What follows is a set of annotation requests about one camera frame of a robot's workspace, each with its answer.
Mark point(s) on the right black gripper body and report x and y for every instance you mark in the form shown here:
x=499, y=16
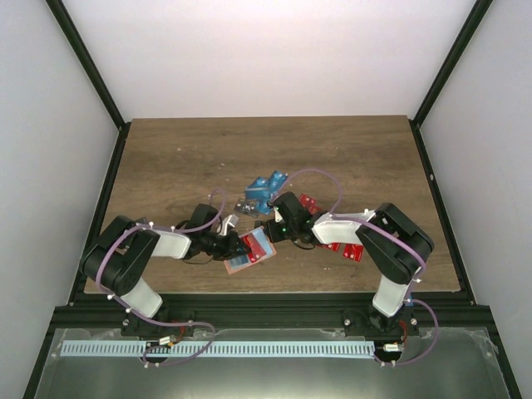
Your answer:
x=281, y=236

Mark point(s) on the blue card pile top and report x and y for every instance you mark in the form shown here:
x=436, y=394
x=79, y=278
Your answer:
x=262, y=190

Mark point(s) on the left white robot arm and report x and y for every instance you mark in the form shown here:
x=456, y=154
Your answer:
x=119, y=256

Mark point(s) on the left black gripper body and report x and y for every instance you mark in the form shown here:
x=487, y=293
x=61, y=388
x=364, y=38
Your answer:
x=221, y=251

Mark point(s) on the red VIP card front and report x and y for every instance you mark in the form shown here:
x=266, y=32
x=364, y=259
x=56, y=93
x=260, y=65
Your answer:
x=256, y=250

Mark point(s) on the light blue slotted cable duct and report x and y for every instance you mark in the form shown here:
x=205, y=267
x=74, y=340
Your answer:
x=329, y=349

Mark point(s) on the black frame post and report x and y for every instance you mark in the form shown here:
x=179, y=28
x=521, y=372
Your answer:
x=71, y=33
x=458, y=47

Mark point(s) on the metal sheet front panel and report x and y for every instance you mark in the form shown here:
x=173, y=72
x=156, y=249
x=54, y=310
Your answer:
x=450, y=363

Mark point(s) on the black cards under blue pile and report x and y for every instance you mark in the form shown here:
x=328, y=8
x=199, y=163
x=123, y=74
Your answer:
x=247, y=207

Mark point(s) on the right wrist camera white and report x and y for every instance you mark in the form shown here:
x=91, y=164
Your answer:
x=277, y=216

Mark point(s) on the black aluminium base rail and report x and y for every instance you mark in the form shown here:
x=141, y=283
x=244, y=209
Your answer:
x=348, y=312

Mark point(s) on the left black frame post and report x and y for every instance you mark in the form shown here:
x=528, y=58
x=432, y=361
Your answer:
x=71, y=33

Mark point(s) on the right black frame post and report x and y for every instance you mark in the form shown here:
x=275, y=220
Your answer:
x=458, y=47

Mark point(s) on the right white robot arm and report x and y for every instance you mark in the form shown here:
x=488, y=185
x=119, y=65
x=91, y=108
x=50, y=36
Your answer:
x=395, y=244

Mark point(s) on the red card pile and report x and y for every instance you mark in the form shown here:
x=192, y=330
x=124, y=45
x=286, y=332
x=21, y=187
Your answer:
x=349, y=251

